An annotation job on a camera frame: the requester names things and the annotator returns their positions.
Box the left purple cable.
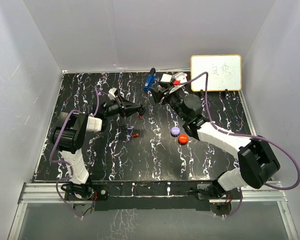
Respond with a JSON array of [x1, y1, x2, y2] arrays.
[[49, 87, 110, 218]]

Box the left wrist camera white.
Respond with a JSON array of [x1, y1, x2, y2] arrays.
[[107, 87, 118, 101]]

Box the blue stapler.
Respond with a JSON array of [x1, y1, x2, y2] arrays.
[[143, 67, 157, 92]]

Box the white whiteboard with wooden frame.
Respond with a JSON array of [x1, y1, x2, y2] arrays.
[[190, 54, 242, 92]]

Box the aluminium frame rail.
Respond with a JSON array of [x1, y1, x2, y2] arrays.
[[18, 182, 299, 240]]

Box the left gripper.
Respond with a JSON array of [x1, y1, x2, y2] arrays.
[[103, 95, 141, 118]]

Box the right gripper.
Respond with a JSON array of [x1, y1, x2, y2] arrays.
[[150, 82, 188, 122]]

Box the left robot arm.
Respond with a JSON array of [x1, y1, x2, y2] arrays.
[[49, 88, 146, 200]]

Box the white and green box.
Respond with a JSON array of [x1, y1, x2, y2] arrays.
[[160, 73, 172, 83]]

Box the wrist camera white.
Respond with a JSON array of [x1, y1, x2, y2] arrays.
[[107, 87, 118, 101], [170, 72, 188, 93]]

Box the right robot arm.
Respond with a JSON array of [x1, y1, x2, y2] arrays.
[[150, 83, 281, 199]]

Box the black earbud charging case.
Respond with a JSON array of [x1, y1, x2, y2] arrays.
[[139, 106, 145, 114]]

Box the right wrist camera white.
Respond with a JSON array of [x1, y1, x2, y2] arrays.
[[170, 72, 188, 93]]

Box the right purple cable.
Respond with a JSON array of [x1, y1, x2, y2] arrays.
[[177, 71, 300, 217]]

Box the purple cable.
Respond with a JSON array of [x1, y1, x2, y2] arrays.
[[49, 87, 110, 218], [177, 71, 300, 217]]

